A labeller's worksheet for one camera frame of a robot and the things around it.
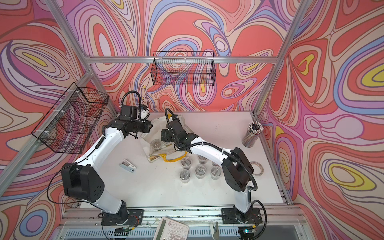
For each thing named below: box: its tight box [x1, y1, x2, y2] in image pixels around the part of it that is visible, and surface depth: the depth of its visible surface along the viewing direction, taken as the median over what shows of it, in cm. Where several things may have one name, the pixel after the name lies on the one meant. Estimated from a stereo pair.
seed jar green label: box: [179, 169, 191, 184], surface depth 84 cm
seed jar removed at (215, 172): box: [211, 165, 222, 181], surface depth 84 cm
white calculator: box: [153, 217, 189, 240], surface depth 69 cm
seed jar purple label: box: [181, 156, 192, 170], surface depth 89 cm
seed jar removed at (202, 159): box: [198, 154, 208, 165], surface depth 90 cm
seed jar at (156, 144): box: [150, 139, 163, 151], surface depth 95 cm
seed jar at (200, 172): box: [195, 165, 206, 180], surface depth 85 cm
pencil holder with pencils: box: [241, 121, 264, 148], surface depth 91 cm
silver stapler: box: [119, 158, 137, 173], surface depth 91 cm
